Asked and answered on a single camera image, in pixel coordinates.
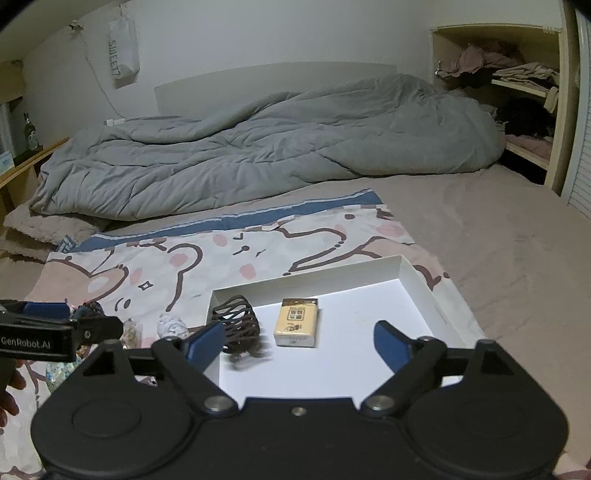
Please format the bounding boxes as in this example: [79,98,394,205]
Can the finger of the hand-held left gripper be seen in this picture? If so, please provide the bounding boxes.
[69,316,124,345]
[0,300,71,325]

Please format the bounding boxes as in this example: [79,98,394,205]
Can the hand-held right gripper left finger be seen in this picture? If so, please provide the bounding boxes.
[76,320,239,416]

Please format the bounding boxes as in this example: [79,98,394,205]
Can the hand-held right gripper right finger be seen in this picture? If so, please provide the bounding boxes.
[360,320,515,416]

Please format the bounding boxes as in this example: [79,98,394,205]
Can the blue brown crochet scrunchie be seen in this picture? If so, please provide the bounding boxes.
[69,301,106,320]

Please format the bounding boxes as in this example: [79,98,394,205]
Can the white crochet scrunchie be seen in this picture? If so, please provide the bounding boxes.
[157,314,191,341]

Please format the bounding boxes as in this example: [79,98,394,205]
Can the white cardboard box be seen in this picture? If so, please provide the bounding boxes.
[205,255,488,402]

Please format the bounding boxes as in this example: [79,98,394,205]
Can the person's left hand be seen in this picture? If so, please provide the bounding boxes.
[0,368,27,416]

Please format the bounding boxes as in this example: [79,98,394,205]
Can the small clear plastic bag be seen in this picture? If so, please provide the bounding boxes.
[121,318,145,348]

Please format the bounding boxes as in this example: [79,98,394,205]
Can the shiny crinkled wrapper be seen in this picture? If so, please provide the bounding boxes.
[45,360,80,394]

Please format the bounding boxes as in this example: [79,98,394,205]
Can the beige fluffy pillow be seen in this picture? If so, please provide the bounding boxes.
[0,203,114,264]

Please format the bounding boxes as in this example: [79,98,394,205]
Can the cartoon printed blanket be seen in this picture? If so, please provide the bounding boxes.
[0,187,462,480]

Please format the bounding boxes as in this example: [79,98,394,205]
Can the yellow tissue packet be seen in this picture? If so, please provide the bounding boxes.
[273,298,320,349]

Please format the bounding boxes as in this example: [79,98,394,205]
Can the wooden bedside shelf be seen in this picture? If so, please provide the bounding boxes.
[0,60,71,222]

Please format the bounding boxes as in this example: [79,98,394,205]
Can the green glass bottle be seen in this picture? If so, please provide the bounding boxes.
[22,112,40,152]

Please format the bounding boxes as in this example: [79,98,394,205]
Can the grey comforter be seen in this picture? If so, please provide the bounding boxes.
[28,73,507,220]

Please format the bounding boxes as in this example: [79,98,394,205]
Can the pink folded clothes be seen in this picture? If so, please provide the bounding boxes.
[505,134,553,160]

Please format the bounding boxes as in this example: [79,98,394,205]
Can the open closet shelves with clothes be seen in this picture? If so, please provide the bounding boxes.
[431,23,571,197]

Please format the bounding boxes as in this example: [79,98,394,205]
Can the white headboard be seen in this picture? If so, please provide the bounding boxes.
[154,62,399,117]

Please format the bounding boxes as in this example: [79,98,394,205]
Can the white louvered door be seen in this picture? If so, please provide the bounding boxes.
[558,8,591,223]

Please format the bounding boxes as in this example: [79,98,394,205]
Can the dark clothes pile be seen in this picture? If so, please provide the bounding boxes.
[495,98,557,138]

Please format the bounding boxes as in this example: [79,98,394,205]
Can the white paper bag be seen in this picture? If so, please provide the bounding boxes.
[106,7,142,89]

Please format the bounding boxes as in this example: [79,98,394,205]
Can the black garment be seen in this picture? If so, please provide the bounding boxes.
[455,71,498,94]

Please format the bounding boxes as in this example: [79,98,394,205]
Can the pink crumpled clothes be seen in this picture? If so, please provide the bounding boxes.
[436,42,525,79]

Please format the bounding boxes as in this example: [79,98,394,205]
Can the beige folded clothes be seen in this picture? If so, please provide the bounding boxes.
[491,62,561,112]

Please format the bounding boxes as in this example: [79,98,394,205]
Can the white charging cable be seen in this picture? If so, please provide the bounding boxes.
[69,21,126,127]

